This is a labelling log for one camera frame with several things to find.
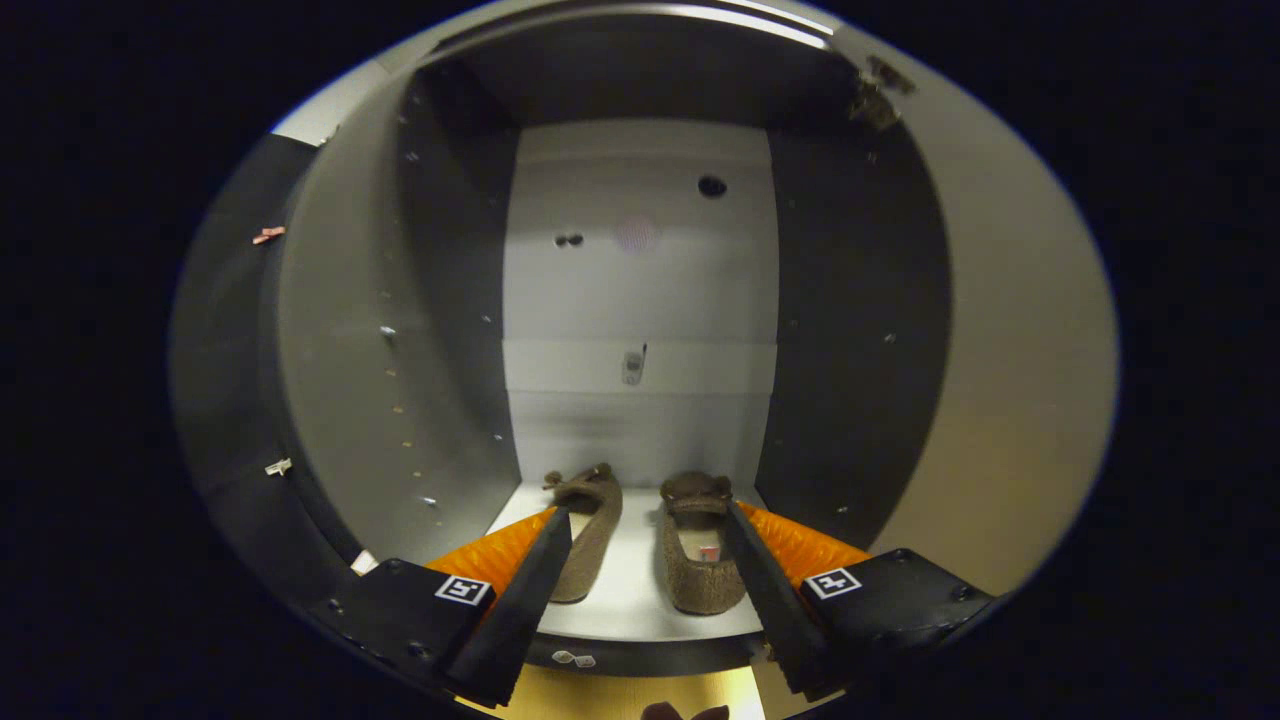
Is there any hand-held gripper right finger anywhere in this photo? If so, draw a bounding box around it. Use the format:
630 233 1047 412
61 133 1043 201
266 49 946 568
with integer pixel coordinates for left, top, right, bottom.
722 497 1001 701

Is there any brown shoe with red label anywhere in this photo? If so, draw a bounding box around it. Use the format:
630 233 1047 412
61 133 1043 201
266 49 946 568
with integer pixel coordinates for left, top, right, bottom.
660 472 749 616

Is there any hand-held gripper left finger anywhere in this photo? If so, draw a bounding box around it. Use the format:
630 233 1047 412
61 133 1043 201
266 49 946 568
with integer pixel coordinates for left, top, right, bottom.
305 507 574 709

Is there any black backdrop cloth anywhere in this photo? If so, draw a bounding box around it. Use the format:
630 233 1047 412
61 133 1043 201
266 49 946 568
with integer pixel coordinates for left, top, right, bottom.
168 135 361 581

